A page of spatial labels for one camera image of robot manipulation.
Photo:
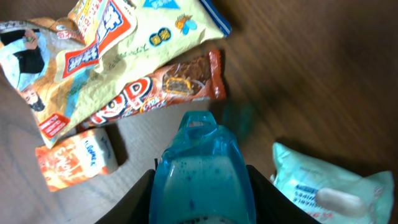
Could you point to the orange tissue pack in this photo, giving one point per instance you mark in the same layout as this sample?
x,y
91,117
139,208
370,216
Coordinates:
x,y
76,159

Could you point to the brown chocolate bar wrapper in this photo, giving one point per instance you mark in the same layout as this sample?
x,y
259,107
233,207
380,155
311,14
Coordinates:
x,y
196,80

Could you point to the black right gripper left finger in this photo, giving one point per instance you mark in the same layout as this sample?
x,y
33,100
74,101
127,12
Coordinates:
x,y
133,208

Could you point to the yellow snack bag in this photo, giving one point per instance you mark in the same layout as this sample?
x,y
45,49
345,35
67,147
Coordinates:
x,y
68,69

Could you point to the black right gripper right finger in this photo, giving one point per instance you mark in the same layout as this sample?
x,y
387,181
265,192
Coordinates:
x,y
272,207

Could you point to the blue mouthwash bottle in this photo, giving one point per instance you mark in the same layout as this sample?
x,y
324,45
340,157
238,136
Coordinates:
x,y
201,176

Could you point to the green wet wipes pack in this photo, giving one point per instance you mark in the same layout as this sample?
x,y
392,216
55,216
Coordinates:
x,y
331,194

